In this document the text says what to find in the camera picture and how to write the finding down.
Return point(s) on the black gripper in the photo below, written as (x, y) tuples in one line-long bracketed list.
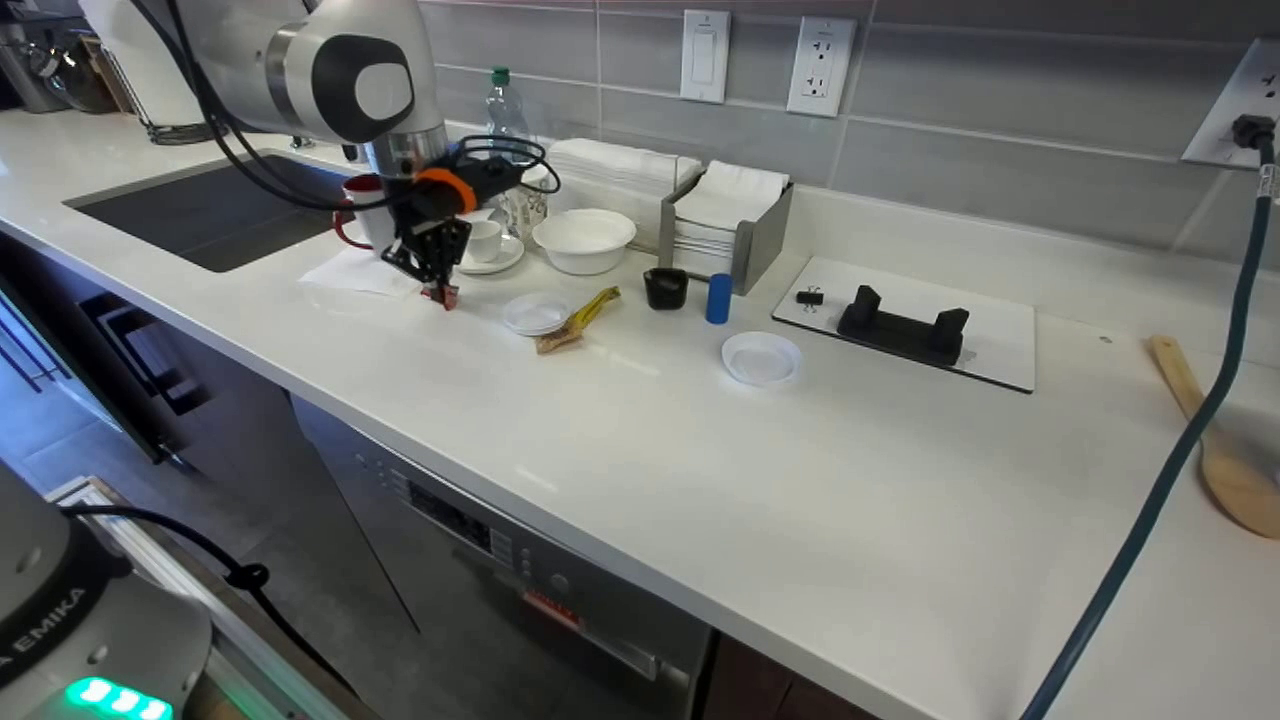
[(435, 234)]

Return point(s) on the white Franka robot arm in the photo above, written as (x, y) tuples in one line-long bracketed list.
[(362, 83)]

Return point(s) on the grey robot base green light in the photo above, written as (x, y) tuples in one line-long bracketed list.
[(82, 625)]

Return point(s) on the small black cup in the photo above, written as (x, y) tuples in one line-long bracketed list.
[(665, 290)]

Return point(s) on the small white teacup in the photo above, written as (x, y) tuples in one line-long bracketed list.
[(486, 239)]

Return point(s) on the white saucer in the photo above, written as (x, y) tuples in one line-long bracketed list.
[(507, 260)]

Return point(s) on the red and white mug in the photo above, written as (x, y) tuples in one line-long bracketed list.
[(356, 223)]

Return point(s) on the white bowl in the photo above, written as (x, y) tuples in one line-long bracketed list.
[(584, 239)]

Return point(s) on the yellow and brown stick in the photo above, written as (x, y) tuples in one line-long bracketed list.
[(584, 314)]

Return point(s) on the clear bottle green cap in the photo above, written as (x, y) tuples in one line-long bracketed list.
[(497, 102)]

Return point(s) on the white napkin stack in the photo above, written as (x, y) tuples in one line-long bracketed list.
[(620, 167)]

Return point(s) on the stainless steel sink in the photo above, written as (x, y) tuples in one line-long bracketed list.
[(201, 213)]

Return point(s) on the small blue cylinder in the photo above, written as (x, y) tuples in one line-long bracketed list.
[(717, 296)]

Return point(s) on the stainless dishwasher front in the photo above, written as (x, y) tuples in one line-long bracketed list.
[(532, 587)]

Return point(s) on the small black clip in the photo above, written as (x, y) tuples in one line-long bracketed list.
[(808, 296)]

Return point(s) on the black holder block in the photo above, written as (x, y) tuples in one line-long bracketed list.
[(905, 328)]

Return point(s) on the white flat board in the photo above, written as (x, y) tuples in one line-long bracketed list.
[(1002, 343)]

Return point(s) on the wooden spoon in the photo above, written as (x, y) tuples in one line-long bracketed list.
[(1232, 480)]

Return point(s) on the white wall switch plate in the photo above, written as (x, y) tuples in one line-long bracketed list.
[(705, 56)]

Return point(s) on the white wall outlet with plug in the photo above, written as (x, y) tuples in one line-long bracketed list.
[(1232, 95)]

